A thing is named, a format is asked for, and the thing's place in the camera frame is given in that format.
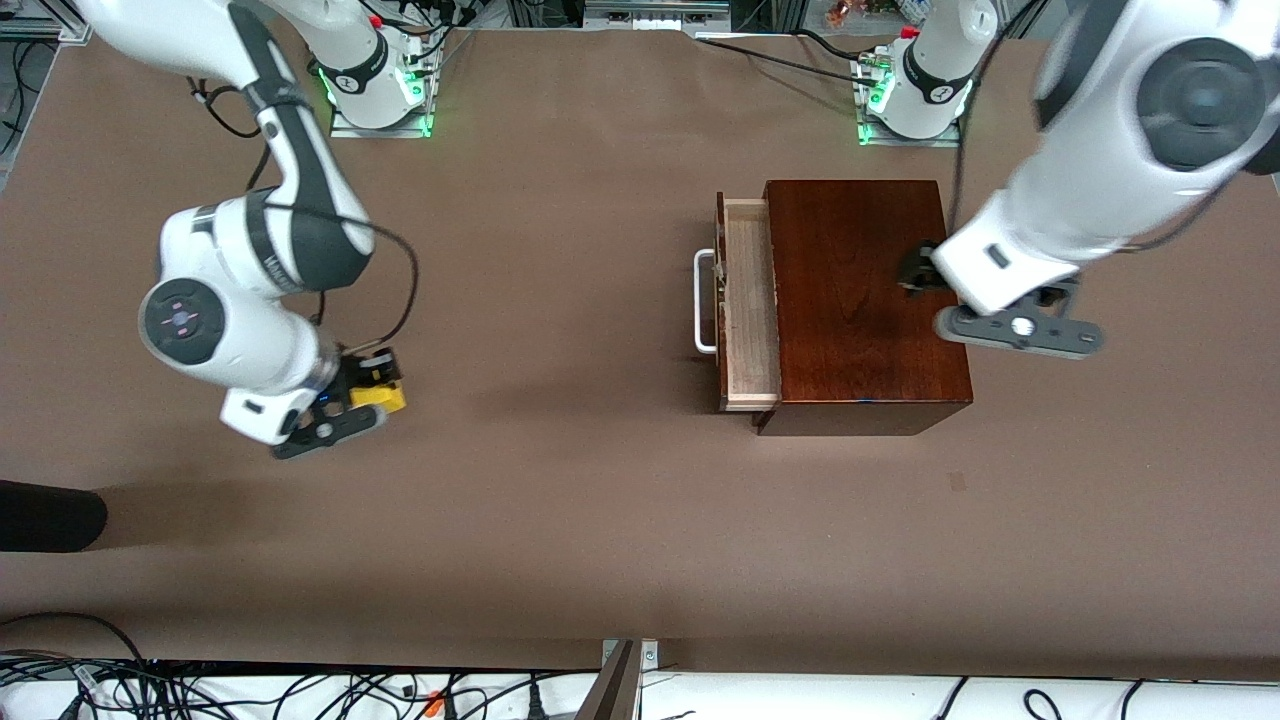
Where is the yellow cube block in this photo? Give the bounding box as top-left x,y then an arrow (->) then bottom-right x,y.
348,365 -> 408,415

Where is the wooden drawer with white handle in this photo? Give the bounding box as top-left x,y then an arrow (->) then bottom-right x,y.
693,192 -> 783,413

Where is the dark brown wooden cabinet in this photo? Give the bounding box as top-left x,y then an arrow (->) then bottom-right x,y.
755,180 -> 976,438

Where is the black round-ended bar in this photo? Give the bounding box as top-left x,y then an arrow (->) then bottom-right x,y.
0,480 -> 109,554

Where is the dark grey metal beam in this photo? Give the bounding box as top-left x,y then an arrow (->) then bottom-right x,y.
575,640 -> 643,720

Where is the white ledge board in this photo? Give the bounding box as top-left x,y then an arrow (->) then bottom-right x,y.
0,668 -> 1280,720

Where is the silver aluminium profile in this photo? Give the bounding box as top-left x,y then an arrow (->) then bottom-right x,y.
0,0 -> 96,46

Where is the black right arm wrist cable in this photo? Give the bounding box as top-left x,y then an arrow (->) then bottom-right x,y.
190,80 -> 419,353

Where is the black arm wrist cable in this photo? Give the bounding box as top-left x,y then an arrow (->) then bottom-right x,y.
945,0 -> 1241,256
190,80 -> 419,353

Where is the black left arm wrist cable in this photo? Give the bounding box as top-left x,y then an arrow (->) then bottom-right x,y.
945,0 -> 1241,256

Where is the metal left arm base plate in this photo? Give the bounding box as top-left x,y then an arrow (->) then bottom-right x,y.
858,115 -> 964,149

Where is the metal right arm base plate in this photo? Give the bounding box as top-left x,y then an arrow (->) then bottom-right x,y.
330,95 -> 437,139

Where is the short black table cable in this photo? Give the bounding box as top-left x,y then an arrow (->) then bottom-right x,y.
795,28 -> 871,66

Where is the long black table cable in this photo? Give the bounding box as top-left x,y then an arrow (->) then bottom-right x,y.
695,35 -> 871,86

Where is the black arched cable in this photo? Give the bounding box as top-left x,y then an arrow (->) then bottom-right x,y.
0,610 -> 151,669

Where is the silver metal rail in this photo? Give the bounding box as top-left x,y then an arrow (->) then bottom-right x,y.
583,0 -> 733,31

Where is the silver metal bracket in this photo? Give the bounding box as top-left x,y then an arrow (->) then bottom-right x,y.
602,638 -> 661,673

